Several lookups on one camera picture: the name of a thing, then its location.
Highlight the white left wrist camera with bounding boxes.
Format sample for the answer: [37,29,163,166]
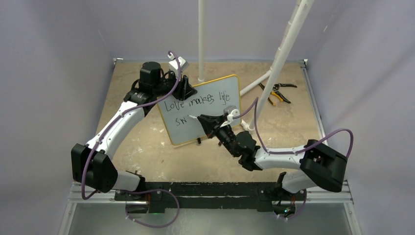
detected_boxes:
[168,53,189,77]

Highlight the yellow-handled pliers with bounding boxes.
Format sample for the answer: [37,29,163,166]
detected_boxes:
[267,92,291,106]

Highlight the yellow-framed whiteboard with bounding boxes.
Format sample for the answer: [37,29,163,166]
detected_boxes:
[157,74,241,145]

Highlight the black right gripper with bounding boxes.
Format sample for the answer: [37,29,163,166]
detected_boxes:
[199,114,239,157]

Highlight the white PVC pipe frame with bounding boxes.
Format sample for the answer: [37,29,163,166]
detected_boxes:
[198,0,314,111]

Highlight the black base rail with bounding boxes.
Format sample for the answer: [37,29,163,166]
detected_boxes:
[115,182,304,217]

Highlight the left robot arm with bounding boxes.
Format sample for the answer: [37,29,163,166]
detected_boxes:
[70,57,197,200]

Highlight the right metal corner bracket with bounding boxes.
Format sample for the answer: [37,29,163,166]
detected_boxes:
[298,59,308,68]

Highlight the metal corner bracket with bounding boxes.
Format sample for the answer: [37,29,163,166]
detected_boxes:
[113,58,124,67]
[298,59,308,68]

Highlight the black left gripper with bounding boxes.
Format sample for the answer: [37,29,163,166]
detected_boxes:
[154,70,197,101]

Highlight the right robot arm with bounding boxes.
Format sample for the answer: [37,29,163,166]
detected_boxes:
[196,115,348,199]

